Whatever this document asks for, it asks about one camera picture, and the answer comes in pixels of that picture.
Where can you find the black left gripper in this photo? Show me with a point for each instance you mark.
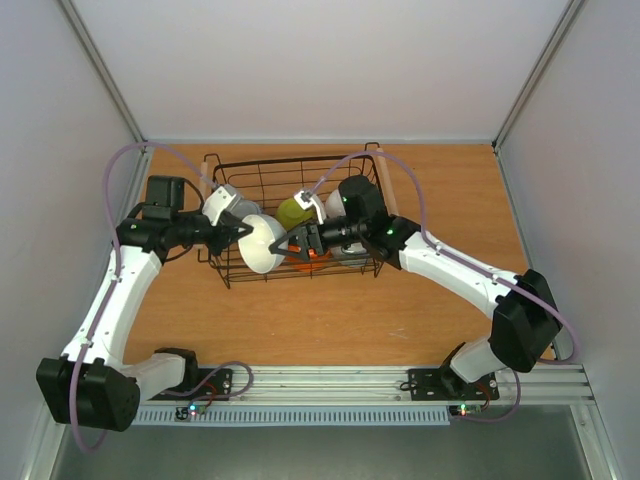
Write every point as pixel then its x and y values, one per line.
pixel 224 239

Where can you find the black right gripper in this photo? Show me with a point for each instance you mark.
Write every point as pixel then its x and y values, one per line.
pixel 313 239

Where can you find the orange rimmed stack bowl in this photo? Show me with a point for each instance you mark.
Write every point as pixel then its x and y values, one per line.
pixel 316 262

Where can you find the white bottom stack bowl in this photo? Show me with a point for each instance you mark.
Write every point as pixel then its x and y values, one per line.
pixel 254 247

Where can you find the blue patterned plate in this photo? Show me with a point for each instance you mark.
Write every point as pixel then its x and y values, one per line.
pixel 244 208

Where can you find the lime green bowl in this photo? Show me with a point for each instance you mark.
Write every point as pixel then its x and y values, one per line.
pixel 290 215

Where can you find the plain white bowl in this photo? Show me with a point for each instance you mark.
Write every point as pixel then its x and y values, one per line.
pixel 336 202

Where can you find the dotted patterned white bowl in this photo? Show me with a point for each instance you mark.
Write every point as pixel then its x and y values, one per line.
pixel 352 255

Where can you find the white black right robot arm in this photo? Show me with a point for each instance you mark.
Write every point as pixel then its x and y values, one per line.
pixel 521 308

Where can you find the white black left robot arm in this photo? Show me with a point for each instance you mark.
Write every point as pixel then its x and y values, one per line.
pixel 89 384

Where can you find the left small circuit board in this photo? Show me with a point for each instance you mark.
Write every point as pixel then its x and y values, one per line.
pixel 192 412

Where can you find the small circuit board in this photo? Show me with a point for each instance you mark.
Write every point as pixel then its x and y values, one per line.
pixel 465 409
pixel 192 412

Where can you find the right small circuit board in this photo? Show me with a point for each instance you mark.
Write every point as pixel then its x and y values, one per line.
pixel 465 409

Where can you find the black wire dish rack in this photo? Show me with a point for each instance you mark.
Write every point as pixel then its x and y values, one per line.
pixel 268 185

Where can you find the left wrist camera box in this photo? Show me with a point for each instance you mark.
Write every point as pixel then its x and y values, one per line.
pixel 224 198

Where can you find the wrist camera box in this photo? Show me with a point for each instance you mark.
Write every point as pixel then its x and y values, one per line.
pixel 224 198
pixel 308 200

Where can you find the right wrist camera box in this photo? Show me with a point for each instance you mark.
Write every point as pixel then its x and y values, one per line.
pixel 308 200

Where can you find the right wooden rack handle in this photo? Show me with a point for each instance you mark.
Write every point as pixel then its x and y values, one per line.
pixel 386 182

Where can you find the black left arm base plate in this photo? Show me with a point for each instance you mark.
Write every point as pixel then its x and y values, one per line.
pixel 218 384

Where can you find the grey slotted cable duct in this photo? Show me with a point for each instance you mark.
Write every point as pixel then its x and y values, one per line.
pixel 294 416

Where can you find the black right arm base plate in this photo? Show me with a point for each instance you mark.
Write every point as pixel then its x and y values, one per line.
pixel 430 384

